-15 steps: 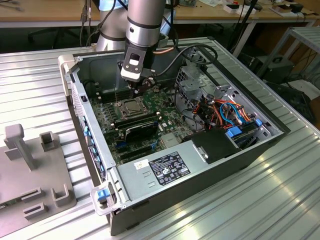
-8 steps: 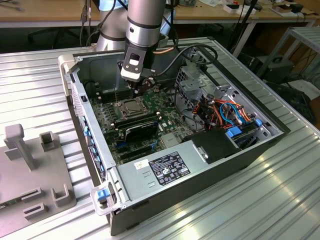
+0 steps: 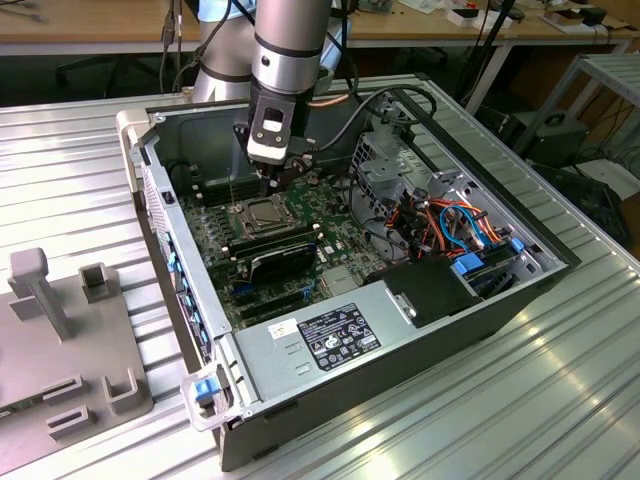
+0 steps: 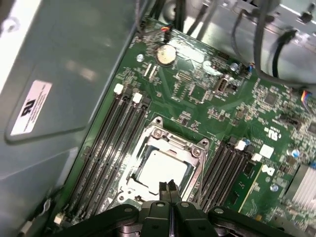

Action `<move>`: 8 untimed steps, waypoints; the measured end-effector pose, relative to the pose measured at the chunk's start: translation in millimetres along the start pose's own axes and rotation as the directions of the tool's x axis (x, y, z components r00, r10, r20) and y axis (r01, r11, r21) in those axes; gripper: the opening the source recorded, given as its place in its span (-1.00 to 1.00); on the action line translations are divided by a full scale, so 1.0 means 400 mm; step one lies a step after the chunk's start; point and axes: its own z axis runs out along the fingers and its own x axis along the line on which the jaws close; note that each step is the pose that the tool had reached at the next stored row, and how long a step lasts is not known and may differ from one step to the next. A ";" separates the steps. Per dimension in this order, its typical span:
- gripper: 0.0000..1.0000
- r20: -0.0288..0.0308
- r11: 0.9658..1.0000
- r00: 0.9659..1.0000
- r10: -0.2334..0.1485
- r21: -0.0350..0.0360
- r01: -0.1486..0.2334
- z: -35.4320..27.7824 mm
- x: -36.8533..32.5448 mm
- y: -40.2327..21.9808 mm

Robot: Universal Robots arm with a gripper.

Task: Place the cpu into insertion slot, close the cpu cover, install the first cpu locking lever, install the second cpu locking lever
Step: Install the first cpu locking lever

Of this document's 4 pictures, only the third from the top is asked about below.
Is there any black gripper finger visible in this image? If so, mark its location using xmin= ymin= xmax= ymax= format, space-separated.
xmin=255 ymin=148 xmax=317 ymax=197

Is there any silver CPU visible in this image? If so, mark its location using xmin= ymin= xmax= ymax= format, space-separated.
xmin=249 ymin=198 xmax=285 ymax=227

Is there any metal socket cover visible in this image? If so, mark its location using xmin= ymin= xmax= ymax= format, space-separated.
xmin=242 ymin=195 xmax=296 ymax=236

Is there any black RAM slot bank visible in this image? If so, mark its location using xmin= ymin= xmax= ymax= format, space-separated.
xmin=192 ymin=174 xmax=266 ymax=207
xmin=225 ymin=222 xmax=322 ymax=261

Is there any black CPU socket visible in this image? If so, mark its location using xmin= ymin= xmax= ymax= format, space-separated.
xmin=238 ymin=195 xmax=297 ymax=238

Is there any black expansion slot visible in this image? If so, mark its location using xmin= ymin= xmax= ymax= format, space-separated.
xmin=234 ymin=287 xmax=305 ymax=310
xmin=242 ymin=298 xmax=309 ymax=324

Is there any green motherboard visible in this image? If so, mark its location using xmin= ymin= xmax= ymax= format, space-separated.
xmin=177 ymin=169 xmax=374 ymax=335

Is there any black graphics card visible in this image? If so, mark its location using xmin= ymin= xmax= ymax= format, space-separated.
xmin=247 ymin=242 xmax=319 ymax=287

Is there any silver perforated drive cage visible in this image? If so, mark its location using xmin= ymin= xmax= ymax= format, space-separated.
xmin=349 ymin=92 xmax=437 ymax=204

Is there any silver chipset heatsink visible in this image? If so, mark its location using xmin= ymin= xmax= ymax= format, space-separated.
xmin=321 ymin=266 xmax=365 ymax=297

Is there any black plastic shroud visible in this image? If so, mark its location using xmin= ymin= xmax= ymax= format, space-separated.
xmin=384 ymin=259 xmax=487 ymax=330

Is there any silver power supply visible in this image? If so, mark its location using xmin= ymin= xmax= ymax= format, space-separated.
xmin=233 ymin=281 xmax=420 ymax=406

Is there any hard disk in blue carrier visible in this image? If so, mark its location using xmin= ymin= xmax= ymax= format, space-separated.
xmin=451 ymin=251 xmax=527 ymax=302

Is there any open grey PC case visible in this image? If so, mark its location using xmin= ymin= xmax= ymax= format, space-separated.
xmin=115 ymin=83 xmax=584 ymax=474

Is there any wooden desk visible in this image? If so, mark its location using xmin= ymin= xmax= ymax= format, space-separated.
xmin=0 ymin=0 xmax=640 ymax=57

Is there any brown flat box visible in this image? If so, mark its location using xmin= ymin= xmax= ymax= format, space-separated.
xmin=542 ymin=7 xmax=586 ymax=29

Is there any grey parts rack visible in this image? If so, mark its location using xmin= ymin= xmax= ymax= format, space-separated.
xmin=0 ymin=247 xmax=156 ymax=442

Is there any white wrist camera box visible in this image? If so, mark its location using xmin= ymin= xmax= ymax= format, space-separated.
xmin=246 ymin=93 xmax=296 ymax=166

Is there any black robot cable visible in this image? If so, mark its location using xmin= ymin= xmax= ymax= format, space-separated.
xmin=310 ymin=85 xmax=429 ymax=152

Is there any orange wire harness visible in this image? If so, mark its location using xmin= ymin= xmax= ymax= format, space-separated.
xmin=389 ymin=197 xmax=516 ymax=262

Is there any silver disk bay bracket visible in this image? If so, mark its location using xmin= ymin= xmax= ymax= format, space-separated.
xmin=427 ymin=169 xmax=551 ymax=281

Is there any blue data wire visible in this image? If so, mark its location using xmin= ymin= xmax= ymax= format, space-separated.
xmin=439 ymin=203 xmax=504 ymax=251

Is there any grey metal frame table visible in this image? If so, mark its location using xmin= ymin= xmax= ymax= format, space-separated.
xmin=512 ymin=52 xmax=640 ymax=166

